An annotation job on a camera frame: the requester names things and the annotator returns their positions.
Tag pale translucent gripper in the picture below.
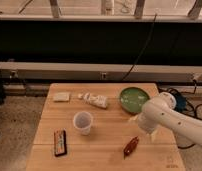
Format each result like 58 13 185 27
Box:
128 114 160 141

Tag red chili pepper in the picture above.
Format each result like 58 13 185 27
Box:
123 137 139 157

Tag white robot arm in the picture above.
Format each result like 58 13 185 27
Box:
129 92 202 146

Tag blue power adapter box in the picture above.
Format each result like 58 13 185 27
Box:
174 94 186 112

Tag white crumpled tube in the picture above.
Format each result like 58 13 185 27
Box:
78 93 108 109

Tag dark chocolate bar wrapper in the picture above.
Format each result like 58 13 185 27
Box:
54 130 67 157

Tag pale sponge block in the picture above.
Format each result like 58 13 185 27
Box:
53 92 70 102

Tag black floor cables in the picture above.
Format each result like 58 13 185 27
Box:
159 87 202 150

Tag black hanging cable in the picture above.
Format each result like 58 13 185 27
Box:
119 13 159 83

